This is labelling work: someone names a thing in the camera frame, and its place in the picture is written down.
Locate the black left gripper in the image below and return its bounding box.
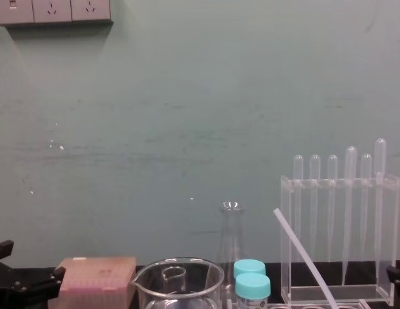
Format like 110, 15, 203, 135
0, 239, 67, 309

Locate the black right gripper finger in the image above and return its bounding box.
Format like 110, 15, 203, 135
385, 265, 400, 295

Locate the white stirring rod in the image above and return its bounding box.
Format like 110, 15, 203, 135
272, 207, 339, 309

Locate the pink pipette tip box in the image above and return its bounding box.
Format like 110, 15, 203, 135
47, 256, 137, 309

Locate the clear acrylic holder with holes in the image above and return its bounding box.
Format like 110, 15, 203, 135
267, 298, 376, 309

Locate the clear acrylic pipette rack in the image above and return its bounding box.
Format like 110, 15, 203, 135
280, 173, 400, 305

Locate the vial with teal cap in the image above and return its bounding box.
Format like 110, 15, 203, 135
234, 272, 272, 309
233, 259, 267, 280

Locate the small glass beaker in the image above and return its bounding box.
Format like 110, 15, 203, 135
161, 266, 188, 294

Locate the glass conical flask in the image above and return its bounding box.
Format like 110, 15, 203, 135
215, 200, 249, 309

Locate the large glass beaker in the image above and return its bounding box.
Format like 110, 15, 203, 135
131, 257, 226, 309

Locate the grey wall socket panel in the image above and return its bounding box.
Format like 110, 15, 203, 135
0, 0, 115, 27

